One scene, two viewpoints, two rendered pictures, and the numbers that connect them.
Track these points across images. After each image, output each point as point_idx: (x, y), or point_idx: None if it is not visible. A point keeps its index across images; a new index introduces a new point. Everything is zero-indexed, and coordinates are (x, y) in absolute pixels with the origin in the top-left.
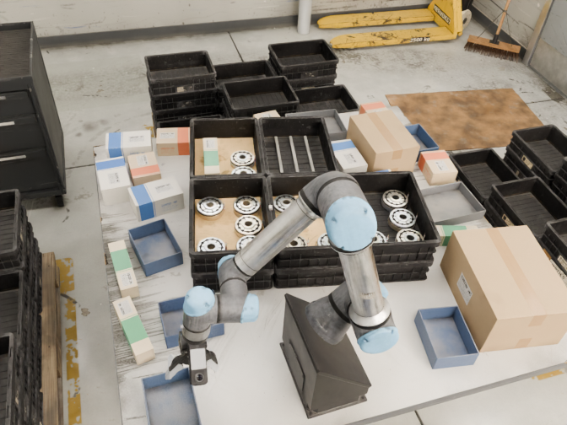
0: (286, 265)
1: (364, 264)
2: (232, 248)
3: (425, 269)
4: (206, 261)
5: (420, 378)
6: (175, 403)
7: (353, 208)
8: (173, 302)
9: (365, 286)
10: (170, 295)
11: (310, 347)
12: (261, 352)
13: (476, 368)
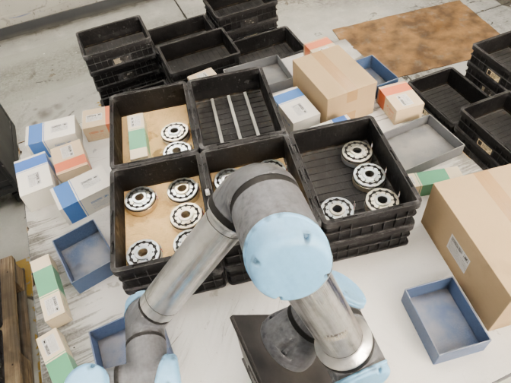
0: (236, 260)
1: (322, 303)
2: (170, 248)
3: (405, 233)
4: (136, 275)
5: (420, 379)
6: None
7: (286, 238)
8: (108, 327)
9: (331, 327)
10: (108, 314)
11: None
12: (221, 375)
13: (488, 355)
